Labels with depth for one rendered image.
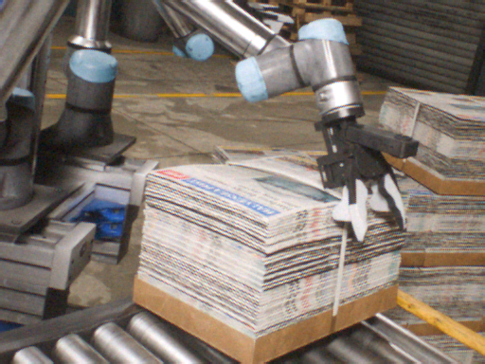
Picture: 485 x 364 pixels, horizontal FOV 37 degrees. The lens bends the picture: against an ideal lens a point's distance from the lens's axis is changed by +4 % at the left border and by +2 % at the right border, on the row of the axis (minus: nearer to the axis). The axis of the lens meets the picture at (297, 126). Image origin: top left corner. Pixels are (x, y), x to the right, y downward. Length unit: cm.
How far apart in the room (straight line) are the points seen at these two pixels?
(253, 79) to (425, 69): 859
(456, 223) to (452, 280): 18
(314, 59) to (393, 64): 885
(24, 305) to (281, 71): 75
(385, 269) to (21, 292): 74
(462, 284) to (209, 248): 133
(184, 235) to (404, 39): 886
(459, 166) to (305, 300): 108
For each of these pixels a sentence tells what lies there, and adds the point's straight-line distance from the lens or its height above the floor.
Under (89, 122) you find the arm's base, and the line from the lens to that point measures 198.
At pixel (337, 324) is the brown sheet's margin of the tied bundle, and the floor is 85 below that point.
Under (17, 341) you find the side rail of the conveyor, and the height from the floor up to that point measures 80.
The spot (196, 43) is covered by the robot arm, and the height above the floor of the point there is 113.
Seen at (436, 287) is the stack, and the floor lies 54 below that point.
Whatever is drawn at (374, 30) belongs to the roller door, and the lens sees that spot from 1019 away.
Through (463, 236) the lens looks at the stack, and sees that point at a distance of 226.
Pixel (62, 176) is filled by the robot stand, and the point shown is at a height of 73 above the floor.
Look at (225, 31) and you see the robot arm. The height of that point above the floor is 126.
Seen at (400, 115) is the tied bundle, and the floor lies 100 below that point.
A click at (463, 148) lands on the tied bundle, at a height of 98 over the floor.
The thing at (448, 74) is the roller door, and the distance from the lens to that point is 955.
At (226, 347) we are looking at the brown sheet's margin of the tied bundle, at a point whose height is 84.
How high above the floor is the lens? 142
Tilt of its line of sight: 13 degrees down
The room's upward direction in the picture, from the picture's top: 12 degrees clockwise
